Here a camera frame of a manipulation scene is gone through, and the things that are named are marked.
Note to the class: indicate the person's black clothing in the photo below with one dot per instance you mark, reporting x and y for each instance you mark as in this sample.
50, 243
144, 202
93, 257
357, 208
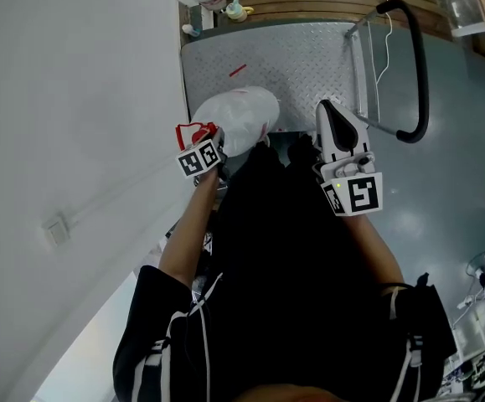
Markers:
288, 266

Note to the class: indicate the yellow-green cup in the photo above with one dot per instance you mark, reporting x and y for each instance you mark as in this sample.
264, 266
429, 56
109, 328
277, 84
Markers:
237, 11

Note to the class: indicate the person's left forearm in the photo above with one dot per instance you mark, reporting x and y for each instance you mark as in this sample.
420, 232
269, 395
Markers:
187, 233

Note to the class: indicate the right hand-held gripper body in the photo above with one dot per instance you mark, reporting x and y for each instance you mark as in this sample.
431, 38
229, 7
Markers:
361, 193

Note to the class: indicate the small white bottle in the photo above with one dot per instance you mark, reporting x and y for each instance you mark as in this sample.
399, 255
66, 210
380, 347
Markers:
190, 30

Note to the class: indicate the metal platform trolley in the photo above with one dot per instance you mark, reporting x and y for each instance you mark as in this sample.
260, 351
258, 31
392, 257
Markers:
300, 57

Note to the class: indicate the grey wall socket box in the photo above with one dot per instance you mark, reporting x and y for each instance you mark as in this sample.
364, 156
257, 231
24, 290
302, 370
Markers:
57, 228

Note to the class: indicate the red tape strip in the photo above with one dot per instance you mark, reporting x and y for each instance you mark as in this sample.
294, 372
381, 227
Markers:
237, 70

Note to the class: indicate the white plastic bag red print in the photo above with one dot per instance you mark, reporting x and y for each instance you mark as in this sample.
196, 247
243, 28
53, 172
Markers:
242, 115

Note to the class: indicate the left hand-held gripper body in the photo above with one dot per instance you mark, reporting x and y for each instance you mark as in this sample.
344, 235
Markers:
198, 159

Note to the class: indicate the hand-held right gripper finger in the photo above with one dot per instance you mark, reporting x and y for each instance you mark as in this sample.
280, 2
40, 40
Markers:
323, 140
361, 138

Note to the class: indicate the person's right forearm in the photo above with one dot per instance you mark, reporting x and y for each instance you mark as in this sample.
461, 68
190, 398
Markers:
372, 254

